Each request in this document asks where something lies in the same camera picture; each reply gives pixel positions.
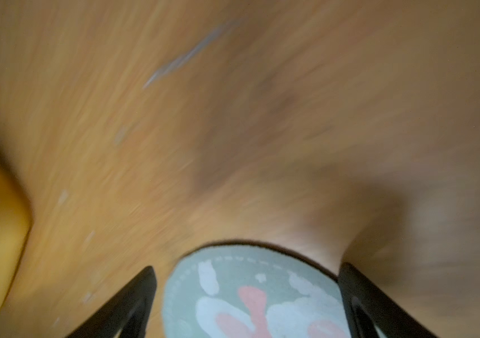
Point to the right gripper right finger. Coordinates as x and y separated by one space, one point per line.
370 312

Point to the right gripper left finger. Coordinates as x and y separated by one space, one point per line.
127 313

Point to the green bunny round coaster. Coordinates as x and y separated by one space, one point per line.
251 291

